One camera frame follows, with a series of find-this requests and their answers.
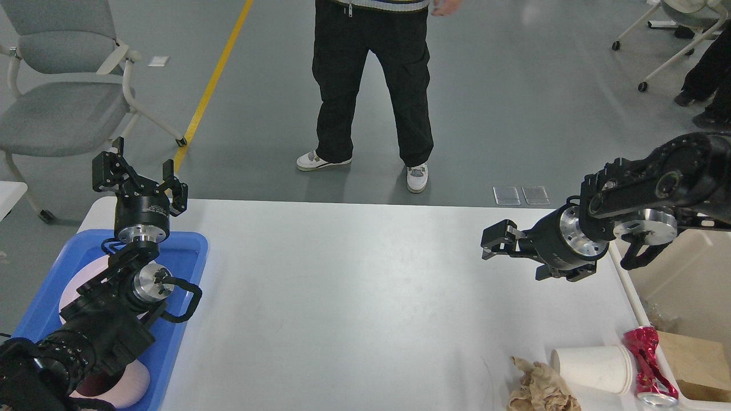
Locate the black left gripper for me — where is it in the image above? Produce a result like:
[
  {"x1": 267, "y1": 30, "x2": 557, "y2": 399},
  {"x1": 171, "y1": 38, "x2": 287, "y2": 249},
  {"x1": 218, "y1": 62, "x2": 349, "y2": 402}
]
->
[{"x1": 92, "y1": 137, "x2": 188, "y2": 243}]

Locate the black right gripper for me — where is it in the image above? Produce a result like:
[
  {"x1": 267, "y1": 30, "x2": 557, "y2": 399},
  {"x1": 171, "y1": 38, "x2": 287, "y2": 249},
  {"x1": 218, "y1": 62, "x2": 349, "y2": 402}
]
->
[{"x1": 480, "y1": 204, "x2": 608, "y2": 283}]

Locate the pink plate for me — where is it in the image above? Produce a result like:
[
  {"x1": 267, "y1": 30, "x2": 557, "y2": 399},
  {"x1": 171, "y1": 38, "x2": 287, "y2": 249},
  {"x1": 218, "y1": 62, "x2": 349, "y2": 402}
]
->
[{"x1": 58, "y1": 255, "x2": 109, "y2": 325}]

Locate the white paper cup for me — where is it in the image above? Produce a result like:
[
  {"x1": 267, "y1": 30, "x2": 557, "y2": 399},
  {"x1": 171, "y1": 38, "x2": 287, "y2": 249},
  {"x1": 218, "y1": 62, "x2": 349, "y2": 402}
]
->
[{"x1": 550, "y1": 344, "x2": 636, "y2": 394}]

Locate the red crushed can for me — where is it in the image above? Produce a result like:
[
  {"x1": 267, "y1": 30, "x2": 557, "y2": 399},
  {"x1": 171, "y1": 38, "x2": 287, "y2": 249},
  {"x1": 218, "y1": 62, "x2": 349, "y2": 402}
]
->
[{"x1": 623, "y1": 326, "x2": 679, "y2": 408}]

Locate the brown paper bag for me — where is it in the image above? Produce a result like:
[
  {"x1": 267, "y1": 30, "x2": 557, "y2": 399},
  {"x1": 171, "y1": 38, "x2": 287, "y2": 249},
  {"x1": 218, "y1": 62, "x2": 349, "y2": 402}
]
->
[{"x1": 657, "y1": 331, "x2": 730, "y2": 404}]

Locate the pink mug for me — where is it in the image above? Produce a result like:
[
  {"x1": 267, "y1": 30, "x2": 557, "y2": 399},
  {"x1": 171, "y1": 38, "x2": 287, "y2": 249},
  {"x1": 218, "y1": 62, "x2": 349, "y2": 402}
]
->
[{"x1": 71, "y1": 361, "x2": 150, "y2": 408}]

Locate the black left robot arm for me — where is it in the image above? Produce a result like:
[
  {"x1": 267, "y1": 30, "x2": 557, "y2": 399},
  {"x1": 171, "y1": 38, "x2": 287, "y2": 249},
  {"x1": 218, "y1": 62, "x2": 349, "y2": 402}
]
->
[{"x1": 1, "y1": 137, "x2": 203, "y2": 410}]

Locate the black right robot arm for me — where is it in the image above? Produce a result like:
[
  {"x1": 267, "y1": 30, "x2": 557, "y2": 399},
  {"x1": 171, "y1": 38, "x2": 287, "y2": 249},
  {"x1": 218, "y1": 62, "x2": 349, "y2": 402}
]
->
[{"x1": 480, "y1": 132, "x2": 730, "y2": 283}]

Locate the clear floor plate right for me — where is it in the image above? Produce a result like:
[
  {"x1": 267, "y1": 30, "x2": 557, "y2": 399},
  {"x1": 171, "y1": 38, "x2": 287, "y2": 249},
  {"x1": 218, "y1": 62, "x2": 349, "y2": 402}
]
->
[{"x1": 521, "y1": 186, "x2": 551, "y2": 206}]

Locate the clear floor plate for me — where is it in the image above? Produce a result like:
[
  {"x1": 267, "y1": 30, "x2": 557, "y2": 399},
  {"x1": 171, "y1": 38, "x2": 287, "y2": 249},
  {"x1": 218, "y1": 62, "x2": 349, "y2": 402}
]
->
[
  {"x1": 492, "y1": 186, "x2": 521, "y2": 207},
  {"x1": 521, "y1": 186, "x2": 551, "y2": 206}
]

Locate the clear floor plate left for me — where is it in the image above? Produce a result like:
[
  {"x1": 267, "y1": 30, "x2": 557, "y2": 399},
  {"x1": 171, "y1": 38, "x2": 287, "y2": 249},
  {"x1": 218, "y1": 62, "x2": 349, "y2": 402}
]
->
[{"x1": 492, "y1": 186, "x2": 521, "y2": 207}]

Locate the blue plastic tray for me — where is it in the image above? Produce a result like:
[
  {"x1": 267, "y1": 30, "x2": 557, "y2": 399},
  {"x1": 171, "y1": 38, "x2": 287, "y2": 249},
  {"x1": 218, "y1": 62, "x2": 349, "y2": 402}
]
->
[{"x1": 11, "y1": 229, "x2": 208, "y2": 410}]

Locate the grey office chair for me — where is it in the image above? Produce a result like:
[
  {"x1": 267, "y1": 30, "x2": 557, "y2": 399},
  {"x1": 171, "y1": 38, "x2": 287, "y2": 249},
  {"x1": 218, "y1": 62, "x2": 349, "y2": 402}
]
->
[{"x1": 0, "y1": 0, "x2": 188, "y2": 223}]

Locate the white side table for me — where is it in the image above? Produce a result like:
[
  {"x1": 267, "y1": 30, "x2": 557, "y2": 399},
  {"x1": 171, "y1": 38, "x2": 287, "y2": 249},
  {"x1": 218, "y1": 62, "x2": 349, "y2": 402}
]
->
[{"x1": 0, "y1": 180, "x2": 28, "y2": 221}]

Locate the crumpled brown paper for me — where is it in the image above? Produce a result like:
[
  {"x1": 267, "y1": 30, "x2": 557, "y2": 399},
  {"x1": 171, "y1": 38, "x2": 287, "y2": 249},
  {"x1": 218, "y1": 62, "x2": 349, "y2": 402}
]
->
[{"x1": 505, "y1": 356, "x2": 582, "y2": 410}]

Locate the beige plastic bin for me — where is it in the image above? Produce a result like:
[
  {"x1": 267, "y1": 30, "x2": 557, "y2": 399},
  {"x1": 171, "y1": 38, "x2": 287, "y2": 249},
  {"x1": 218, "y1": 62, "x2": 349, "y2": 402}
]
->
[{"x1": 596, "y1": 210, "x2": 731, "y2": 411}]

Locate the person in black trousers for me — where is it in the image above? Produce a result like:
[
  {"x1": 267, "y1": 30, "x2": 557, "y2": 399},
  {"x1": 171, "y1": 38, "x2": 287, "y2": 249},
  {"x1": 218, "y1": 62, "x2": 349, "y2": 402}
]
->
[{"x1": 296, "y1": 0, "x2": 464, "y2": 194}]

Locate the white chair on right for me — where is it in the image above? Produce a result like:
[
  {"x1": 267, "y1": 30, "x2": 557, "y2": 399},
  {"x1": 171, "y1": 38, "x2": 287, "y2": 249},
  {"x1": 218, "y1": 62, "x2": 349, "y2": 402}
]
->
[{"x1": 611, "y1": 0, "x2": 731, "y2": 92}]

